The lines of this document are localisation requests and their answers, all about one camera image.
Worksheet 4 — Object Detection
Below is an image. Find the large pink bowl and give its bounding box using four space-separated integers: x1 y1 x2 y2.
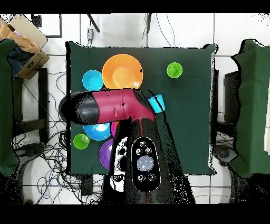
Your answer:
110 121 119 138

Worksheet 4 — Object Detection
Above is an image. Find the large orange bowl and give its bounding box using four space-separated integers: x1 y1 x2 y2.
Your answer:
101 53 144 90

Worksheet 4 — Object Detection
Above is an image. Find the blue cup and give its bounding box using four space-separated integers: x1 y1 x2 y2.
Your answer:
148 94 166 114

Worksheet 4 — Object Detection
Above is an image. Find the black stool frame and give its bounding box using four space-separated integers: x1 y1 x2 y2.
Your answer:
12 68 50 144

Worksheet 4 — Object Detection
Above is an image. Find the brown cloth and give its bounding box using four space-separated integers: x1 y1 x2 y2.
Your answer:
0 21 41 53

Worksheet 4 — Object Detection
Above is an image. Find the medium blue bowl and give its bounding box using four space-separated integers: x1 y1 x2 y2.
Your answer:
83 122 112 141

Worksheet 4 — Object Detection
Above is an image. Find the dark green table cloth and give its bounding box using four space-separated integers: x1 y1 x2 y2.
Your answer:
65 41 218 176

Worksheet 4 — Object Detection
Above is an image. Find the purple bowl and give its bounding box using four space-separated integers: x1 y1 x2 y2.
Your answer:
99 138 114 171

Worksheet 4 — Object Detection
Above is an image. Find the black square frame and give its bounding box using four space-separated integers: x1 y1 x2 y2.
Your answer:
31 13 63 39

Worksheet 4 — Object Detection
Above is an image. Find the cardboard box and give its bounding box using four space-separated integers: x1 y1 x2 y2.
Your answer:
0 14 51 80

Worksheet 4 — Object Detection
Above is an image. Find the dark green hanging cloth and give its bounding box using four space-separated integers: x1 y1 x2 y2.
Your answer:
230 39 270 178
0 39 18 177

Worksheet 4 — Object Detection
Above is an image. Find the small light blue bowl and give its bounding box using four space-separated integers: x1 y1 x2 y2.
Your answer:
82 70 104 92

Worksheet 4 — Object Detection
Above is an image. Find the green cup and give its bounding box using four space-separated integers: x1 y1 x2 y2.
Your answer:
166 62 184 79
73 133 92 151

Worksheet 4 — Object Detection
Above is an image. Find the black side furniture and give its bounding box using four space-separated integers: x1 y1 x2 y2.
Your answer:
223 70 241 123

